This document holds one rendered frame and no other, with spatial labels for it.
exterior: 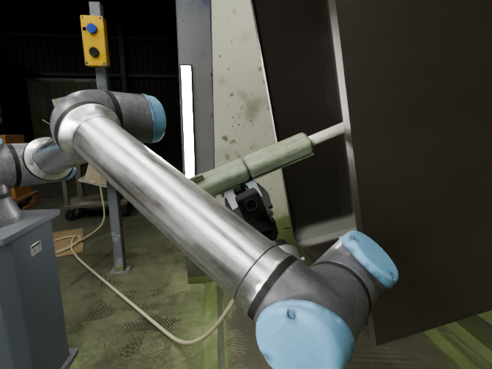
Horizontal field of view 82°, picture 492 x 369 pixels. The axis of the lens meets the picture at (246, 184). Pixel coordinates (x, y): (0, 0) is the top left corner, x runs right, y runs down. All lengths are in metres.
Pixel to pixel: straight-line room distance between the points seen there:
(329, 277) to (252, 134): 1.35
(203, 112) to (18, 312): 1.15
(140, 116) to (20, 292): 0.73
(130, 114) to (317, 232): 0.91
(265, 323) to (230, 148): 1.38
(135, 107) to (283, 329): 0.54
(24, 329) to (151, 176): 0.90
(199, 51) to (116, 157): 1.26
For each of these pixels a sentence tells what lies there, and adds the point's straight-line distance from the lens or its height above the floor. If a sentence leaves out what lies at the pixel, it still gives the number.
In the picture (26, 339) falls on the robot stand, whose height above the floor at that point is 0.28.
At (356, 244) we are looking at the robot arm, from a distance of 0.42.
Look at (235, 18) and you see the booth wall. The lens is 1.73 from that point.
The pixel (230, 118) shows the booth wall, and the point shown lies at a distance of 1.64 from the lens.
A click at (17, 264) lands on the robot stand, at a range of 1.15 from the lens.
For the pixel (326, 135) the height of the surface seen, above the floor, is 0.93.
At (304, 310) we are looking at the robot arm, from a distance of 0.30.
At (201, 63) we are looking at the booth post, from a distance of 1.67.
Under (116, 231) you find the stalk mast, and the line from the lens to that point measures 2.06.
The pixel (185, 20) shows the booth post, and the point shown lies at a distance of 1.73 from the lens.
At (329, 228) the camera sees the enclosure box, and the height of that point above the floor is 0.52.
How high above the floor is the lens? 0.95
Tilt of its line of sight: 11 degrees down
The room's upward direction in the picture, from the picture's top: straight up
